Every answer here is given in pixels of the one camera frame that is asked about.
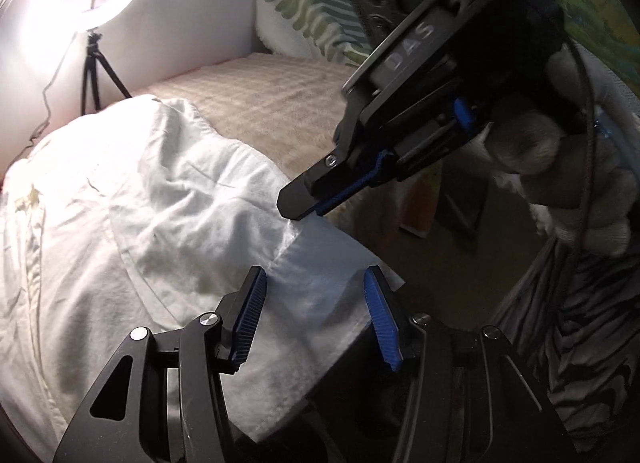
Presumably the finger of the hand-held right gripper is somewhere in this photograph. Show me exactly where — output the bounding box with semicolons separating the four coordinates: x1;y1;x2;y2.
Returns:
276;149;357;221
314;150;398;218

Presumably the white long-sleeved shirt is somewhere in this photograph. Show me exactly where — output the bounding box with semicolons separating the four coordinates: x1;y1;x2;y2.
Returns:
0;95;407;444

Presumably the green striped cushion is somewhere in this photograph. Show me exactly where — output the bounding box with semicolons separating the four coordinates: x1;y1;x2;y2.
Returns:
255;0;377;68

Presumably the ring light on tripod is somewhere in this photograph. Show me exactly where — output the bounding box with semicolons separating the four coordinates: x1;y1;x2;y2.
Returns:
27;0;131;156

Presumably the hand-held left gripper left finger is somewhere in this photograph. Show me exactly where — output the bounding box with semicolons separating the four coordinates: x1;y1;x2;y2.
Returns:
52;265;268;463

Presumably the black ring light tripod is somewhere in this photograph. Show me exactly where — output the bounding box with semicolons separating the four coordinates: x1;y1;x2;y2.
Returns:
81;31;134;116

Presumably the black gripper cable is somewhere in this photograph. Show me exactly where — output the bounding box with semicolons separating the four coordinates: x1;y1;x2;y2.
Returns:
567;40;601;294

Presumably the zebra striped clothing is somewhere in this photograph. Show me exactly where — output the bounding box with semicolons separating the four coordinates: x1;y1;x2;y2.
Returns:
492;235;640;440

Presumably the person's right hand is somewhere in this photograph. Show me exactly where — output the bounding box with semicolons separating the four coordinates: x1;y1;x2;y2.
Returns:
486;40;640;260

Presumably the beige checked blanket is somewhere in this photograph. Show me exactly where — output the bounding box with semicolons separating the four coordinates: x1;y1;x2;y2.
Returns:
134;52;443;236

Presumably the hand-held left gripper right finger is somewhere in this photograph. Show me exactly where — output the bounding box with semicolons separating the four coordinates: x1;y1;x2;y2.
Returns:
363;265;576;463

